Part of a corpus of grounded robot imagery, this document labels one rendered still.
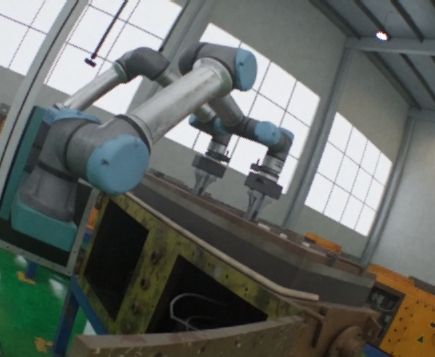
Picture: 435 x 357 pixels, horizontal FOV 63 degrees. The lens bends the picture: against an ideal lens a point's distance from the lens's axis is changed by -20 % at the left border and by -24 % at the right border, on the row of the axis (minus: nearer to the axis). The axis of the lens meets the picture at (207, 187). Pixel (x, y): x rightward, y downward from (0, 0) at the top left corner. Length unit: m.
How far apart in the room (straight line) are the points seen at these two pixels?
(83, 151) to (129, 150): 0.10
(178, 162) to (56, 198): 10.99
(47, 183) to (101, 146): 0.18
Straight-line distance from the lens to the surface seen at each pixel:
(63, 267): 2.33
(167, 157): 11.68
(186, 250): 1.44
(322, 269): 1.23
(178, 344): 0.52
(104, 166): 0.78
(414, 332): 3.75
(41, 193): 0.90
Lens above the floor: 1.41
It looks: level
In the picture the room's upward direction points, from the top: 23 degrees clockwise
